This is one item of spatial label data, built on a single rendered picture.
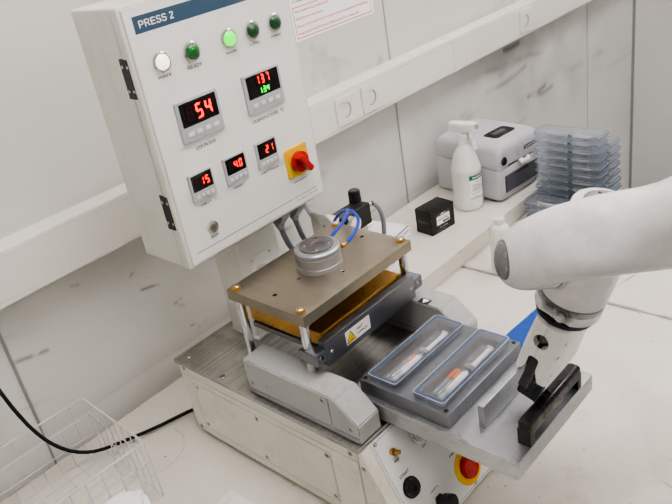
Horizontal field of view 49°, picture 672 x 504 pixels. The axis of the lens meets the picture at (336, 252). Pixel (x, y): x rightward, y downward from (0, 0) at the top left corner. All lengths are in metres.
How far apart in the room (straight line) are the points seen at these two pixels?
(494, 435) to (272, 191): 0.57
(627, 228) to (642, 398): 0.75
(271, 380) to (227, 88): 0.48
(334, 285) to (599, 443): 0.54
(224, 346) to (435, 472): 0.46
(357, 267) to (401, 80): 0.92
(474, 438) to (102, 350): 0.83
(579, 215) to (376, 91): 1.22
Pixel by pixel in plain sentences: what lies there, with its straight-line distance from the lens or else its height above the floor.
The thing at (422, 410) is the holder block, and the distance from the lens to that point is 1.09.
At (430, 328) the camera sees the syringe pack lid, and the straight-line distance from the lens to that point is 1.22.
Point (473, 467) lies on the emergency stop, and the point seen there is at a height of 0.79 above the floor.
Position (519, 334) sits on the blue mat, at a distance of 1.63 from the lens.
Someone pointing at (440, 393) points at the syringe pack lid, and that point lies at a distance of 1.08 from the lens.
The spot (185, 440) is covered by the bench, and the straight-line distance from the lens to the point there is 1.52.
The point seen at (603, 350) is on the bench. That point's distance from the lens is 1.59.
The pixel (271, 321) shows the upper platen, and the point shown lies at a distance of 1.23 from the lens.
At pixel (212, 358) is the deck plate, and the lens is 1.40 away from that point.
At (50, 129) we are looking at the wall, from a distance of 1.44.
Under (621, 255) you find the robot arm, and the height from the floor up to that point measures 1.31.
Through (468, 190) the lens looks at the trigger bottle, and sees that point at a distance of 2.05.
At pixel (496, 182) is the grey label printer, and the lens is 2.08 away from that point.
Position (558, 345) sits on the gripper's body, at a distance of 0.95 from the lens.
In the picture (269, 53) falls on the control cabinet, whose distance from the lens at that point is 1.28.
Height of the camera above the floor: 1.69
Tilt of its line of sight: 27 degrees down
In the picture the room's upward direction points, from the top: 10 degrees counter-clockwise
